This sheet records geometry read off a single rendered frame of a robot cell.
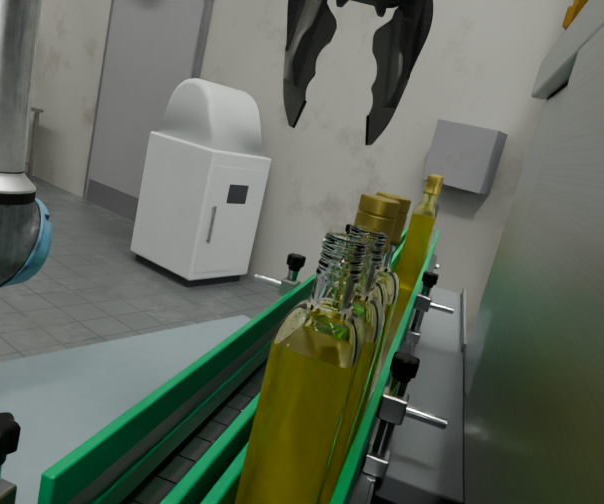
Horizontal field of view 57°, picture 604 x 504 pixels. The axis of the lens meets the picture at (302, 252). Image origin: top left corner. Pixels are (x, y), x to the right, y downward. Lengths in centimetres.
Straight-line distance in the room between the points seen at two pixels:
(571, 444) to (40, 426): 71
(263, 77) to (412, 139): 136
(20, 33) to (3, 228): 22
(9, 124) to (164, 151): 325
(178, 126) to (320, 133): 98
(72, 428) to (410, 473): 45
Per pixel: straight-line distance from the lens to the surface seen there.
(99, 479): 46
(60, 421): 86
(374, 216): 46
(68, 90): 647
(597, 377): 23
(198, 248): 374
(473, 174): 332
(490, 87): 355
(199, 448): 59
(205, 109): 376
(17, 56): 74
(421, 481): 64
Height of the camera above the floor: 120
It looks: 12 degrees down
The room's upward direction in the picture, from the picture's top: 13 degrees clockwise
